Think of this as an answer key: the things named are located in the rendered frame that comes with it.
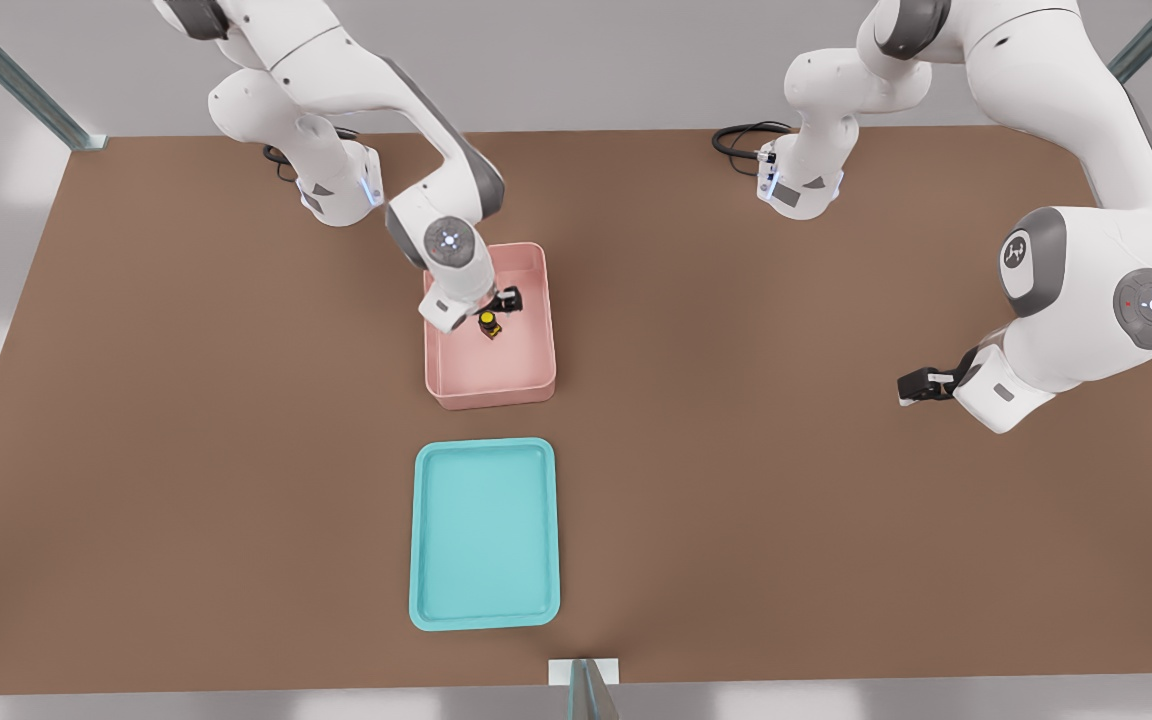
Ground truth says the pink plastic box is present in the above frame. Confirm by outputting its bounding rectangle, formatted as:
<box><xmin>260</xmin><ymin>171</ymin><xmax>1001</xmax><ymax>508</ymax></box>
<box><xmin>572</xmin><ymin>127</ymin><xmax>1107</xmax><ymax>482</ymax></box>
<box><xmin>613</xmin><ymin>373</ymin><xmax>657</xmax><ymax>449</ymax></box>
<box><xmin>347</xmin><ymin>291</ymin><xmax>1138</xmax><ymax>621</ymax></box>
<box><xmin>423</xmin><ymin>242</ymin><xmax>557</xmax><ymax>411</ymax></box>

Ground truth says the pale blue-green tray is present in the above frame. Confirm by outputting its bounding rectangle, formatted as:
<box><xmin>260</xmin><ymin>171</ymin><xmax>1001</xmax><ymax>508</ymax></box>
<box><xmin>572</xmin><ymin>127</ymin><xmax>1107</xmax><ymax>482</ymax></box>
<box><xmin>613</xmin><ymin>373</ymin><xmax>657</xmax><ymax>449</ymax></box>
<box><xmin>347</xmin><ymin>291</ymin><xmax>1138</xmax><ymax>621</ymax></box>
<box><xmin>408</xmin><ymin>437</ymin><xmax>562</xmax><ymax>632</ymax></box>

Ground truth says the black cable loop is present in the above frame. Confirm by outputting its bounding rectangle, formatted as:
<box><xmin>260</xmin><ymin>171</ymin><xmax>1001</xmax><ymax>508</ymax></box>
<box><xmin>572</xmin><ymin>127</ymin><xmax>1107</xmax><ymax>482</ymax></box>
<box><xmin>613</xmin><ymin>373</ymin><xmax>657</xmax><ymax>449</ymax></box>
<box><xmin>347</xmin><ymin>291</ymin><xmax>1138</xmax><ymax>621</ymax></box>
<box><xmin>711</xmin><ymin>121</ymin><xmax>795</xmax><ymax>178</ymax></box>
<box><xmin>262</xmin><ymin>126</ymin><xmax>363</xmax><ymax>183</ymax></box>

